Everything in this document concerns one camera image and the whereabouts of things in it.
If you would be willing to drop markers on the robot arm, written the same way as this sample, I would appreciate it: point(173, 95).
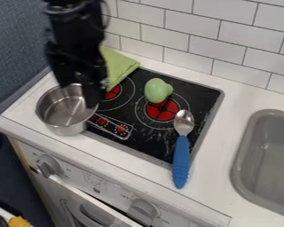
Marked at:
point(71, 11)

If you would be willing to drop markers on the toy stove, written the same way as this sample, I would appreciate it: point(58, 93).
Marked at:
point(156, 113)

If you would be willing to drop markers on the silver pot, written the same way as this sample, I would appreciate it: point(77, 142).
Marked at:
point(63, 111)

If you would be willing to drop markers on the toy sink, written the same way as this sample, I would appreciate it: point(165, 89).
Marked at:
point(265, 165)

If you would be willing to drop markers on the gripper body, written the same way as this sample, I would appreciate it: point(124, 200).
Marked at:
point(75, 51)

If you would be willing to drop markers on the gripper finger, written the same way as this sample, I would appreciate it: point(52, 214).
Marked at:
point(93, 91)
point(64, 76)

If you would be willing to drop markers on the green toy pear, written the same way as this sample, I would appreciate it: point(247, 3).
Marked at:
point(157, 89)

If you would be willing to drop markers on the green cloth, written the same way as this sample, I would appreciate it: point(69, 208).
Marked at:
point(118, 67)

